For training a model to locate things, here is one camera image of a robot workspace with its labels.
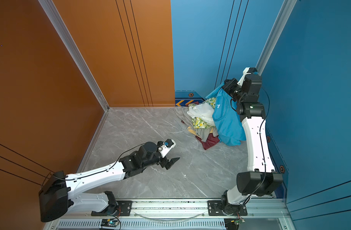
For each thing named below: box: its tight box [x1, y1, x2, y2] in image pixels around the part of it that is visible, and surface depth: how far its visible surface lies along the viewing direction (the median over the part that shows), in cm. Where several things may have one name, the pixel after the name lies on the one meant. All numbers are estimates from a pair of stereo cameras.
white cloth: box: [187, 102, 216, 127], surface depth 106 cm
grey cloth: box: [174, 106, 219, 143], surface depth 104 cm
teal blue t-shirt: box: [205, 82, 247, 147], surface depth 87 cm
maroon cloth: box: [180, 101, 220, 150], surface depth 101 cm
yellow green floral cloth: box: [188, 97, 217, 129], surface depth 104 cm
